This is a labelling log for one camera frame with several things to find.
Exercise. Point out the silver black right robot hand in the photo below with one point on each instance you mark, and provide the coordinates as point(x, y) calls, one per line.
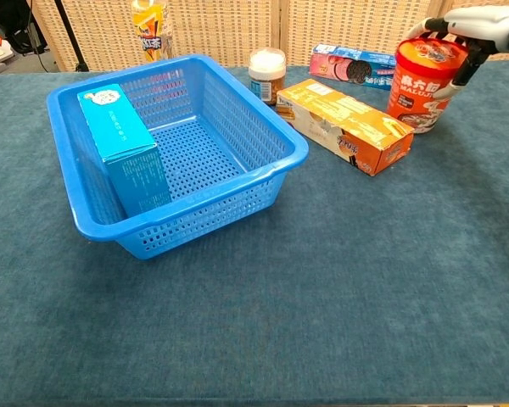
point(483, 25)

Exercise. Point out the red instant noodle cup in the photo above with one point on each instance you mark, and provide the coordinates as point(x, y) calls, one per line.
point(415, 93)

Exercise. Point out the orange cracker box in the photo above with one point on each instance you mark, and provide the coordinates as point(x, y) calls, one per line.
point(352, 123)

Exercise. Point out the light blue cardboard box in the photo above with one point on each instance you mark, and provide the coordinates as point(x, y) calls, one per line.
point(119, 127)

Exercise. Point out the blue cookie package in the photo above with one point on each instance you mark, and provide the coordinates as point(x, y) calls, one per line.
point(343, 63)

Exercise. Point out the glass jar white lid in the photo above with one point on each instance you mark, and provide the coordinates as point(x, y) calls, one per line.
point(265, 63)

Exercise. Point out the wicker folding screen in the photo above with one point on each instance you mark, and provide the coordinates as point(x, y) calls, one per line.
point(237, 25)

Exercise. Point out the blue perforated plastic basket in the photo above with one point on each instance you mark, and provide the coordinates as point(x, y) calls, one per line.
point(203, 152)

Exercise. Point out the iced tea bottle yellow cap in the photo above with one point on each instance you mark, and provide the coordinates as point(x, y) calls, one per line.
point(150, 38)

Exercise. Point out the teal table mat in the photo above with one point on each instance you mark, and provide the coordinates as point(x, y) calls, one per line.
point(280, 318)

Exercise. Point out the black tripod stand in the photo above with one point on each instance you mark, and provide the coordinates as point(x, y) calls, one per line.
point(70, 29)

